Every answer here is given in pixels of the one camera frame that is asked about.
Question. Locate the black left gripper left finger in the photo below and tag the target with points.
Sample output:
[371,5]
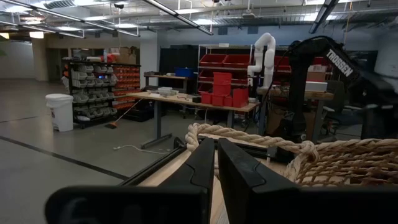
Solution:
[186,202]

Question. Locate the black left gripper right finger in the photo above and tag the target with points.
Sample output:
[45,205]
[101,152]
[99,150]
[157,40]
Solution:
[264,202]

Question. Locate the woven wicker basket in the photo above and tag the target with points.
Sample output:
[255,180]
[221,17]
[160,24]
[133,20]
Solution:
[342,161]

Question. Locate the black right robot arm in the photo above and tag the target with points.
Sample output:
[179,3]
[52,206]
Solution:
[300,93]

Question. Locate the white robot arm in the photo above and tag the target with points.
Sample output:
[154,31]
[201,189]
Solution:
[267,56]

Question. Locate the light wooden desk top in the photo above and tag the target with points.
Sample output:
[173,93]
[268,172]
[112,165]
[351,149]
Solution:
[180,99]

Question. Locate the clear plastic container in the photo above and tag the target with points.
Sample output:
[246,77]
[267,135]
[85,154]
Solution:
[166,91]

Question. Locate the red stacked crates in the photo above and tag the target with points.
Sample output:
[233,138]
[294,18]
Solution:
[222,90]

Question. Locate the black office chair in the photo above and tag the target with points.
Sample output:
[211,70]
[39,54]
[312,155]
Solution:
[337,109]

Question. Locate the wooden robot workbench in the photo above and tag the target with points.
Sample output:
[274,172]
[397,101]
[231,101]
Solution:
[320,95]

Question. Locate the white flat box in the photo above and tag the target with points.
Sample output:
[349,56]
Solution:
[316,86]

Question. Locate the blue storage bin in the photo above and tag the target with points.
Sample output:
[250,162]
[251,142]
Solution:
[184,72]

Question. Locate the cardboard box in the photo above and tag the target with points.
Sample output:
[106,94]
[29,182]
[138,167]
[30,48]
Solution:
[127,55]
[315,76]

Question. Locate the black cabinet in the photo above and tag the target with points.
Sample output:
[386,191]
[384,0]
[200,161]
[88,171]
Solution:
[177,65]

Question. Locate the black bin shelf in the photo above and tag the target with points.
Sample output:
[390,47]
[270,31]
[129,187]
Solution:
[93,93]

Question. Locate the white bin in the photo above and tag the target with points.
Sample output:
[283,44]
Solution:
[60,112]

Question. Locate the metal shelf rack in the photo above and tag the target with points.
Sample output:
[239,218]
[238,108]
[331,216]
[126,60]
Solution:
[228,46]

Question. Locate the red background object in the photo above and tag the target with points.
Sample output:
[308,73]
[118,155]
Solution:
[109,58]

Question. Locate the ceiling light fixture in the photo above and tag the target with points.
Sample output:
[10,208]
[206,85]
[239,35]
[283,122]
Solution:
[180,17]

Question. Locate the grey desk frame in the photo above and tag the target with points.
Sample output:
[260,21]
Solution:
[158,124]

